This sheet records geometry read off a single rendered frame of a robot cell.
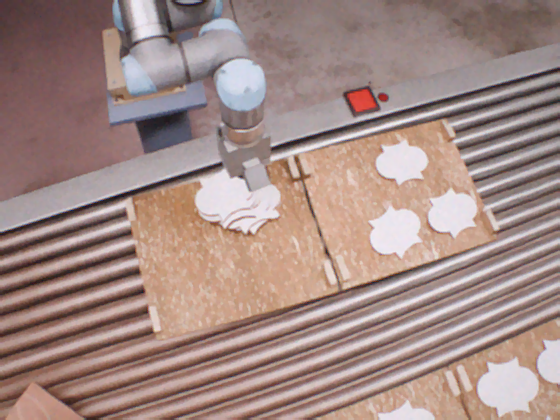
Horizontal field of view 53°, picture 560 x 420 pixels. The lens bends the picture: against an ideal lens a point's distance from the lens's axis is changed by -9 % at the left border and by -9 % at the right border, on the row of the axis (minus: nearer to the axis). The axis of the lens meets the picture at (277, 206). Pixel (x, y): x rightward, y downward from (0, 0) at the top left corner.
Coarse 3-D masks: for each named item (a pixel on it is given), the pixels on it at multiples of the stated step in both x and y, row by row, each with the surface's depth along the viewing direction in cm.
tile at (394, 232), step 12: (384, 216) 138; (396, 216) 138; (408, 216) 138; (384, 228) 137; (396, 228) 137; (408, 228) 137; (372, 240) 135; (384, 240) 135; (396, 240) 135; (408, 240) 135; (420, 240) 136; (384, 252) 134; (396, 252) 134
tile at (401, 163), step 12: (384, 156) 145; (396, 156) 145; (408, 156) 145; (420, 156) 145; (384, 168) 143; (396, 168) 143; (408, 168) 143; (420, 168) 144; (396, 180) 142; (408, 180) 143; (420, 180) 143
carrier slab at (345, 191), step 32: (416, 128) 150; (320, 160) 145; (352, 160) 145; (448, 160) 146; (320, 192) 141; (352, 192) 142; (384, 192) 142; (416, 192) 142; (320, 224) 138; (352, 224) 138; (480, 224) 139; (352, 256) 135; (384, 256) 135; (416, 256) 135; (448, 256) 137
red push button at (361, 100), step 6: (366, 90) 155; (348, 96) 154; (354, 96) 154; (360, 96) 154; (366, 96) 154; (354, 102) 153; (360, 102) 153; (366, 102) 154; (372, 102) 154; (354, 108) 153; (360, 108) 153; (366, 108) 153
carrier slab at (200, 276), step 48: (192, 192) 140; (288, 192) 141; (144, 240) 135; (192, 240) 135; (240, 240) 136; (288, 240) 136; (192, 288) 130; (240, 288) 131; (288, 288) 131; (336, 288) 131
